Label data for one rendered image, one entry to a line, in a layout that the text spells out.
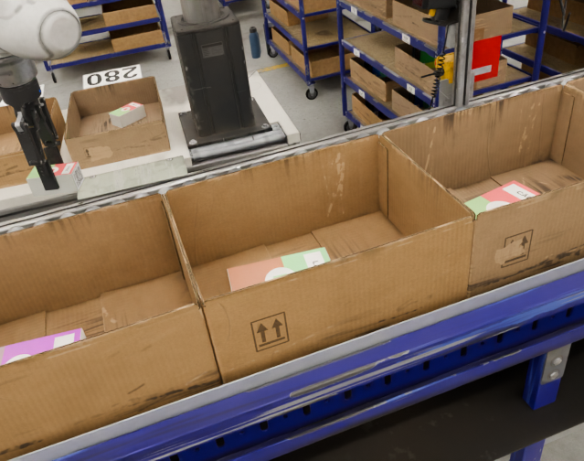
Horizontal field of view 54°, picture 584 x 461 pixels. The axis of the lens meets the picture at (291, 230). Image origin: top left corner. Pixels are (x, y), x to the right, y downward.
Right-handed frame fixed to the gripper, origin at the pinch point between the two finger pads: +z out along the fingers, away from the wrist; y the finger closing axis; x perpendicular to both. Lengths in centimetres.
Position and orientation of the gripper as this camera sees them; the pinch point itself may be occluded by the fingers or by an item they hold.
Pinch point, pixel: (51, 169)
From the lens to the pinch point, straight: 136.9
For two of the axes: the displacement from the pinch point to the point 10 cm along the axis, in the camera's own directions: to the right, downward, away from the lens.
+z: 1.0, 8.1, 5.8
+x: 9.9, -1.0, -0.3
